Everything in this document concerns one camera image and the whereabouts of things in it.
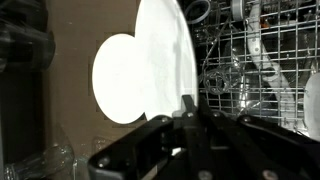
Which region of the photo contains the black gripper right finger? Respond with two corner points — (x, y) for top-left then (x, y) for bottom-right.
(197, 95), (320, 180)

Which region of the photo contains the grey cup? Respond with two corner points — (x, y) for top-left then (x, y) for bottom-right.
(184, 0), (212, 25)

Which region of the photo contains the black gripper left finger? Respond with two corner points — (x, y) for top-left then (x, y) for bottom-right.
(87, 94), (216, 180)

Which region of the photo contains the wire dishwasher rack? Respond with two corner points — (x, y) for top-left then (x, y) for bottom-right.
(184, 0), (320, 143)

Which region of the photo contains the black coffee maker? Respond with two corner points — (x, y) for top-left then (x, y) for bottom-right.
(0, 0), (57, 73)

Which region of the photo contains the clear glass bottle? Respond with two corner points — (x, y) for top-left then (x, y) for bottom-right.
(2, 143), (75, 180)

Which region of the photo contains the white round lid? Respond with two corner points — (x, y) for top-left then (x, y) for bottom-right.
(231, 0), (247, 22)

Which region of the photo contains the white dinner plate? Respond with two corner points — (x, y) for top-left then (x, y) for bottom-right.
(91, 33), (148, 125)
(303, 72), (320, 142)
(134, 0), (200, 122)

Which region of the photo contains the clear drinking glass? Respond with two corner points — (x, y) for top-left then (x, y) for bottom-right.
(202, 67), (232, 96)

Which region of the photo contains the white plastic dishwasher piece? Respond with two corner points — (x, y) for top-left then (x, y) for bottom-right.
(245, 0), (298, 127)

